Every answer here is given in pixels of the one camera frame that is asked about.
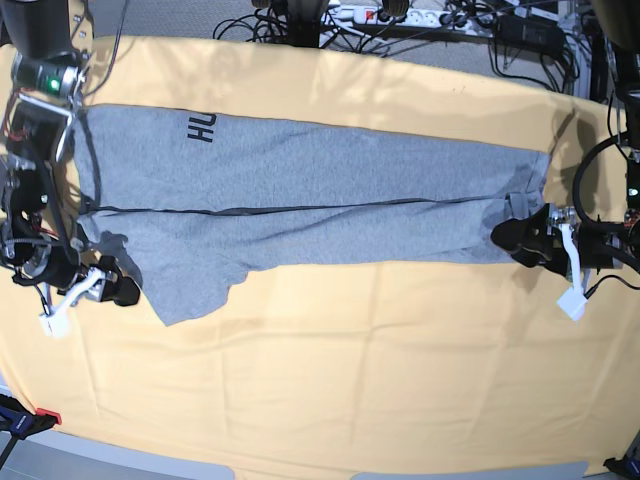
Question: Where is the black central post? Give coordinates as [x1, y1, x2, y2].
[286, 0, 328, 48]

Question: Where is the tangle of black cables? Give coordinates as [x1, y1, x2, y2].
[212, 0, 586, 96]

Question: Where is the blue clamp with red tip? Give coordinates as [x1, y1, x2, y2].
[1, 394, 61, 440]

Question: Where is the black power adapter brick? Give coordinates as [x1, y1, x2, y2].
[495, 15, 566, 58]

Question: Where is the grey t-shirt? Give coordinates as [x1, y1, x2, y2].
[72, 105, 550, 325]

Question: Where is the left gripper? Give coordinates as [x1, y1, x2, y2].
[491, 204, 622, 299]

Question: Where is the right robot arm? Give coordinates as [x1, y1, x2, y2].
[1, 1, 140, 320]

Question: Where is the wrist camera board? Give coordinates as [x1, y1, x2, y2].
[556, 288, 588, 322]
[39, 311, 71, 339]

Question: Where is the blue clamp at right corner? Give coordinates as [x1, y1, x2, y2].
[603, 443, 640, 480]

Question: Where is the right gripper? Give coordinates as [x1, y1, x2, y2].
[39, 255, 140, 320]

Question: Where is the yellow table cloth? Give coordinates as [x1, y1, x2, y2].
[1, 37, 639, 479]

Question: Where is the white power strip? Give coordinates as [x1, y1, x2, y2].
[324, 1, 492, 38]

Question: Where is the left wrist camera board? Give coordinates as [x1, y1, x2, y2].
[556, 288, 588, 322]

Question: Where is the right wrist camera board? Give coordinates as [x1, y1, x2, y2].
[39, 311, 71, 339]

